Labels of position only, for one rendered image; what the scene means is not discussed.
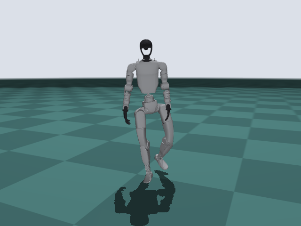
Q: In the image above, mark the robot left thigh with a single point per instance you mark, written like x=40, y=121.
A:
x=167, y=126

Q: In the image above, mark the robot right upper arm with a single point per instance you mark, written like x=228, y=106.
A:
x=129, y=77

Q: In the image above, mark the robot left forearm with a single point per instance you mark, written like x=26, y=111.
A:
x=167, y=99

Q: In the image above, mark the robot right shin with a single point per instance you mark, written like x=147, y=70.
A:
x=145, y=154

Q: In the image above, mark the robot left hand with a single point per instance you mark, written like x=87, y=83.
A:
x=168, y=111

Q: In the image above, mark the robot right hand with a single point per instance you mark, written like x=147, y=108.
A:
x=125, y=110

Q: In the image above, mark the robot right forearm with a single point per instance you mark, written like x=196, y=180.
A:
x=126, y=99

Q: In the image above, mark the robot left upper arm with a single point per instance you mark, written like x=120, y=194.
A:
x=163, y=74

